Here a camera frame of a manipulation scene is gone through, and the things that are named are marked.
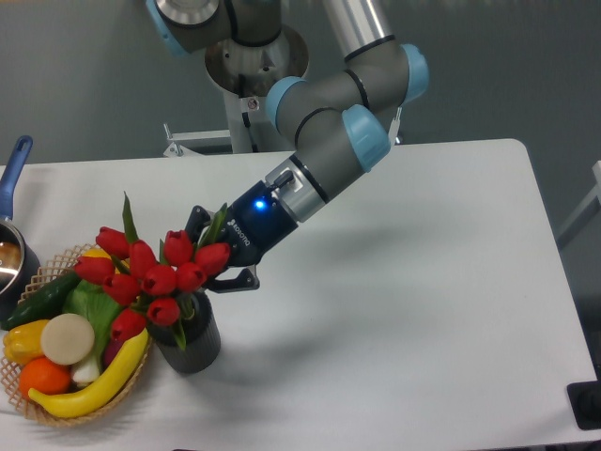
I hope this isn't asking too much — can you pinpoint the yellow bell pepper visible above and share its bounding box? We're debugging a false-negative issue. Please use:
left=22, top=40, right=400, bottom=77
left=3, top=319, right=50, bottom=365

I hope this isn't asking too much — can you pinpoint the blue handled saucepan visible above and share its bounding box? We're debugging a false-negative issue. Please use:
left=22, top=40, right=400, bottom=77
left=1, top=135, right=39, bottom=320

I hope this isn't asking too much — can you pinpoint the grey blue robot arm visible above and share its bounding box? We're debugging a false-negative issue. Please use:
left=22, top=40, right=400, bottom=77
left=146, top=1, right=429, bottom=292

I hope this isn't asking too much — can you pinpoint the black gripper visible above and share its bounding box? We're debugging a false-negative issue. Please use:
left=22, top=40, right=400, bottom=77
left=184, top=180, right=298, bottom=294

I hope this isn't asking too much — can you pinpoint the green cucumber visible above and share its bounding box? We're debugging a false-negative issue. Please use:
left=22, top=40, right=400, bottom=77
left=1, top=272, right=81, bottom=331

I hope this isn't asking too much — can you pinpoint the purple sweet potato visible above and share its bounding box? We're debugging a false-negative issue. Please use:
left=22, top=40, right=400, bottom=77
left=102, top=340, right=123, bottom=369

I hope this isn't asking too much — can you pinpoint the black device at edge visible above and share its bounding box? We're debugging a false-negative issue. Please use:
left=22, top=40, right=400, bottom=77
left=566, top=381, right=600, bottom=430

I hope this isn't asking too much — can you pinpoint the white frame at right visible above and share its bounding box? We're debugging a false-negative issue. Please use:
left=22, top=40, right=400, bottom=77
left=556, top=161, right=600, bottom=252

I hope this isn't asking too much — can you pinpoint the orange fruit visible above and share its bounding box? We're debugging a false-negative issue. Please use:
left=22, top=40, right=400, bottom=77
left=19, top=357, right=71, bottom=398

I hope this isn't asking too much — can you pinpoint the woven wicker basket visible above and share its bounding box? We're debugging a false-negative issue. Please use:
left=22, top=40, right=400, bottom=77
left=1, top=243, right=152, bottom=428

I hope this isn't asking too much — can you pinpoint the beige round disc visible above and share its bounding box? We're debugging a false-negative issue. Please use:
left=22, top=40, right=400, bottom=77
left=40, top=313, right=95, bottom=365

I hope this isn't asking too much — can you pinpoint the green bok choy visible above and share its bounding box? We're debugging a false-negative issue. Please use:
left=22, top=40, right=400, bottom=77
left=62, top=281, right=122, bottom=388

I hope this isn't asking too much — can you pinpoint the yellow squash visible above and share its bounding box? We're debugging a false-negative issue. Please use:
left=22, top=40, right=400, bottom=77
left=82, top=248, right=116, bottom=274

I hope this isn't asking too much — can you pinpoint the white metal base frame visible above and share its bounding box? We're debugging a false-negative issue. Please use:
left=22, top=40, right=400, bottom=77
left=162, top=106, right=403, bottom=158

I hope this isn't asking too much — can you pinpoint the yellow banana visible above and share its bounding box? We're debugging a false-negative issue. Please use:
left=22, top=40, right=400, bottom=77
left=28, top=330, right=149, bottom=419

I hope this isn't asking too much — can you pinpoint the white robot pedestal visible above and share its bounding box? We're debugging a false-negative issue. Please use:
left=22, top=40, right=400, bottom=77
left=205, top=24, right=309, bottom=153

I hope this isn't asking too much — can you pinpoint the dark grey ribbed vase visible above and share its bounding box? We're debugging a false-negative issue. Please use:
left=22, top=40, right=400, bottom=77
left=146, top=292, right=221, bottom=374

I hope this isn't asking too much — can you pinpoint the red tulip bouquet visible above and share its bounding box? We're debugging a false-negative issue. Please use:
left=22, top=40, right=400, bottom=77
left=74, top=197, right=232, bottom=350

